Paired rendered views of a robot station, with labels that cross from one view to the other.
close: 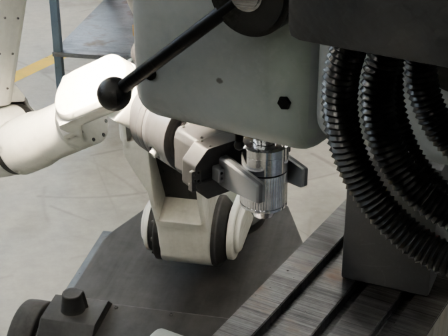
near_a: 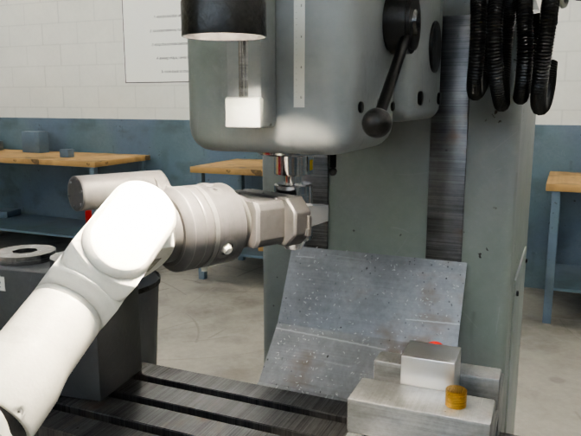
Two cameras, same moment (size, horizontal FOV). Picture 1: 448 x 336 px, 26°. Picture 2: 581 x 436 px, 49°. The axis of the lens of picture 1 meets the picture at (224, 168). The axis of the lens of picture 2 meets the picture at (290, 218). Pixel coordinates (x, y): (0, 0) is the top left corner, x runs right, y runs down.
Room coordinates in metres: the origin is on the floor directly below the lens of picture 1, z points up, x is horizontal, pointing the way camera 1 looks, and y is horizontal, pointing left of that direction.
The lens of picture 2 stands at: (0.94, 0.72, 1.37)
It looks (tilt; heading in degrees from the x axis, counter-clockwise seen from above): 10 degrees down; 263
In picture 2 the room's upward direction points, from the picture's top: straight up
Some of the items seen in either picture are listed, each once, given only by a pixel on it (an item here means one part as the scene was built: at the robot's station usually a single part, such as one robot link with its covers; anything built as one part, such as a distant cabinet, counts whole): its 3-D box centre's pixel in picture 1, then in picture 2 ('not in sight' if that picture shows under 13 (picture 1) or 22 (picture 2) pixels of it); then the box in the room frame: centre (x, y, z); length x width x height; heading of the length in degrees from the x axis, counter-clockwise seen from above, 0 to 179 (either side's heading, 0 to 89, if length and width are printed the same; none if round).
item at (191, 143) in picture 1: (208, 143); (234, 222); (0.92, 0.02, 1.23); 0.13 x 0.12 x 0.10; 127
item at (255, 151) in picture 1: (264, 145); (293, 187); (0.84, -0.04, 1.26); 0.05 x 0.05 x 0.01
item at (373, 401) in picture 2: not in sight; (420, 415); (0.72, 0.10, 1.03); 0.15 x 0.06 x 0.04; 151
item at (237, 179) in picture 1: (237, 183); (311, 215); (0.83, -0.01, 1.23); 0.06 x 0.02 x 0.03; 37
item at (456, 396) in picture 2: not in sight; (456, 397); (0.69, 0.12, 1.06); 0.02 x 0.02 x 0.02
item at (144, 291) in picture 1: (195, 261); not in sight; (1.71, 0.06, 0.59); 0.64 x 0.52 x 0.33; 168
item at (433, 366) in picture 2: not in sight; (430, 375); (0.69, 0.05, 1.05); 0.06 x 0.05 x 0.06; 151
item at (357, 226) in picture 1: (409, 186); (56, 316); (1.19, -0.26, 1.04); 0.22 x 0.12 x 0.20; 157
